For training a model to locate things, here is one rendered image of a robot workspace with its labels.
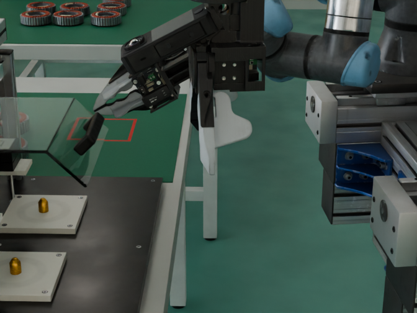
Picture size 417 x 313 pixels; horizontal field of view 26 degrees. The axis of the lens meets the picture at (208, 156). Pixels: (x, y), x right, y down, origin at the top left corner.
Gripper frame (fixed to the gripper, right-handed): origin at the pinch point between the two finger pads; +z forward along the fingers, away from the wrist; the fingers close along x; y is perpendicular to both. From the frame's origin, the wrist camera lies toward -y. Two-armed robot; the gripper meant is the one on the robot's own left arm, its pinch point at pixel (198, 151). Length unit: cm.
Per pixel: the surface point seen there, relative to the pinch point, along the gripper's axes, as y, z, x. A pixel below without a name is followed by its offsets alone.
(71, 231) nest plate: -19, 38, 55
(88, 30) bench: -18, 41, 216
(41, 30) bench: -34, 41, 219
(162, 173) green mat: 0, 40, 87
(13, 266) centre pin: -28, 36, 38
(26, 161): -27, 27, 65
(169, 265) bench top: -1, 41, 45
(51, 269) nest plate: -22, 37, 40
